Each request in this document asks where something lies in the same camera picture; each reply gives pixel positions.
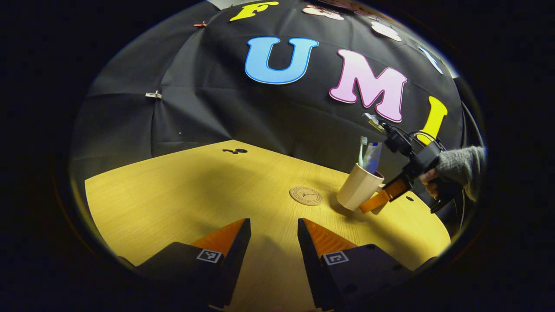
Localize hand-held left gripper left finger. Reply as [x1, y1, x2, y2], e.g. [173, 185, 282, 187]
[117, 218, 252, 309]

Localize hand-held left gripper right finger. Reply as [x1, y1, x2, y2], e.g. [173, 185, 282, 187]
[297, 218, 438, 312]

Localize beige cup with handle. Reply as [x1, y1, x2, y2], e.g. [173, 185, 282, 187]
[336, 163, 386, 215]

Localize round brown coaster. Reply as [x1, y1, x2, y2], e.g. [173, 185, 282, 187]
[289, 186, 323, 206]

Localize wooden desktop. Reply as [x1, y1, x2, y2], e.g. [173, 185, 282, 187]
[85, 140, 451, 312]

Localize black backdrop cloth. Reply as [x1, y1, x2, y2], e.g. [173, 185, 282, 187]
[69, 0, 486, 234]

